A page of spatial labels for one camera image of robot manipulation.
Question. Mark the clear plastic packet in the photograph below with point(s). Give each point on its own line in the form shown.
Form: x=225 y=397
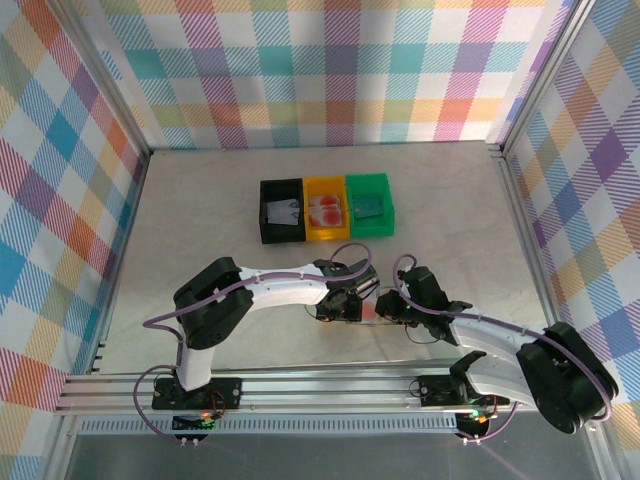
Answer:
x=368 y=312

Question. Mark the teal card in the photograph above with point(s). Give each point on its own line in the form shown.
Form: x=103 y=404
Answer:
x=362 y=196
x=370 y=207

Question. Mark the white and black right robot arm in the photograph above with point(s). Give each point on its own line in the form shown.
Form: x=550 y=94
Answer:
x=490 y=340

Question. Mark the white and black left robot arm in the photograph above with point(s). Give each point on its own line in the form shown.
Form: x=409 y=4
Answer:
x=285 y=290

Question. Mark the white card with red dots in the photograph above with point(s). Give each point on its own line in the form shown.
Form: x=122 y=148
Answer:
x=327 y=216
x=324 y=201

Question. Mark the grey card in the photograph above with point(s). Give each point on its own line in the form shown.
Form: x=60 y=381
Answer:
x=276 y=212
x=294 y=209

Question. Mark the green plastic bin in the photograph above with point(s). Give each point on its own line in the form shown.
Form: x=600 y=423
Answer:
x=372 y=229

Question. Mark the yellow plastic bin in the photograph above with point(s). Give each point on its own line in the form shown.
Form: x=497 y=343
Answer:
x=327 y=233

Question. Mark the black plastic bin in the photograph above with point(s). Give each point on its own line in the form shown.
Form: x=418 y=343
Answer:
x=282 y=235

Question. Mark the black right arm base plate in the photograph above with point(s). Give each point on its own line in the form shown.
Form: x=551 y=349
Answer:
x=435 y=392

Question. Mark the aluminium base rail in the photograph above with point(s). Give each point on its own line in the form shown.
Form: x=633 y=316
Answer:
x=325 y=390

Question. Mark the aluminium side rail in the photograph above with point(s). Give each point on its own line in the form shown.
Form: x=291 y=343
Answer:
x=530 y=250
x=122 y=250

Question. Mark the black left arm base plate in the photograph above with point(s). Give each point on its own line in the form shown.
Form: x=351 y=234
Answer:
x=230 y=392

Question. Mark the aluminium frame post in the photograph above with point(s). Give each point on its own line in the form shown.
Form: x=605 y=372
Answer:
x=106 y=75
x=542 y=75

